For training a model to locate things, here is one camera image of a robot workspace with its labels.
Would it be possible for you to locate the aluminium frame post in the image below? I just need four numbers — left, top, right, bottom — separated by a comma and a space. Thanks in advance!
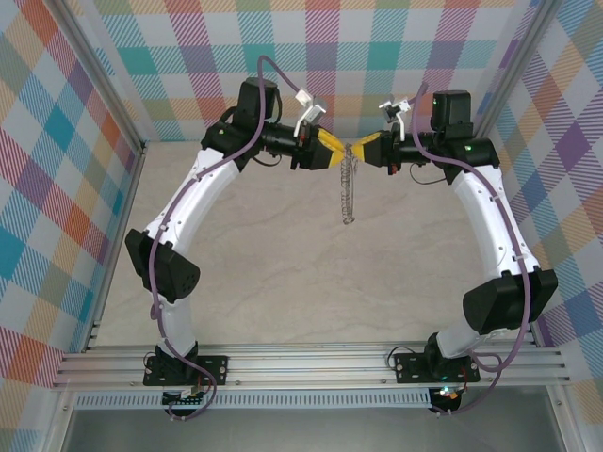
464, 0, 562, 147
46, 0, 147, 156

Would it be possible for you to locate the green circuit board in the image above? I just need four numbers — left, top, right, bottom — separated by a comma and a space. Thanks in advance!
162, 388, 207, 407

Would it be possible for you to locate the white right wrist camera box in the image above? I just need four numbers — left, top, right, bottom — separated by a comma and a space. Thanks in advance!
379, 93, 412, 141

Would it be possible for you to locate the white slotted cable duct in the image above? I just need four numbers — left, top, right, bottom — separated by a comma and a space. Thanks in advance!
74, 388, 432, 410

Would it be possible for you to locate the aluminium mounting rail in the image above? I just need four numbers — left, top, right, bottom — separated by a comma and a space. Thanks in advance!
51, 343, 571, 390

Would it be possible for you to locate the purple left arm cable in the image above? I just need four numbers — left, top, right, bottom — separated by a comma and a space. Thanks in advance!
148, 55, 302, 422

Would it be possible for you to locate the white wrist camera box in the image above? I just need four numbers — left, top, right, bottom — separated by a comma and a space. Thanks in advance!
379, 93, 412, 141
292, 89, 327, 137

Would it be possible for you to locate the black circuit board with lights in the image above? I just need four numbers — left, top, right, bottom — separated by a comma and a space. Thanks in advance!
432, 384, 462, 412

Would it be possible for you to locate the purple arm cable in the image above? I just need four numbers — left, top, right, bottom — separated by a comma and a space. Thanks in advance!
410, 82, 533, 418
148, 55, 302, 422

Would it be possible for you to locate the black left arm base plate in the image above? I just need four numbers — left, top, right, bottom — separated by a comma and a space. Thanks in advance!
143, 353, 231, 388

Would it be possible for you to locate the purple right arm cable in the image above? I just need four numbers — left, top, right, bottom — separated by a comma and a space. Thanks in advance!
410, 82, 533, 418

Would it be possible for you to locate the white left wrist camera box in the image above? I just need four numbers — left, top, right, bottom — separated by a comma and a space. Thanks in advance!
292, 89, 327, 137

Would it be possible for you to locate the grey metal panel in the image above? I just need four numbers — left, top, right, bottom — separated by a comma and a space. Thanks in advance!
60, 408, 566, 452

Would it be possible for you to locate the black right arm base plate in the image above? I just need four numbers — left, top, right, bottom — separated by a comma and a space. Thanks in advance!
392, 350, 481, 385

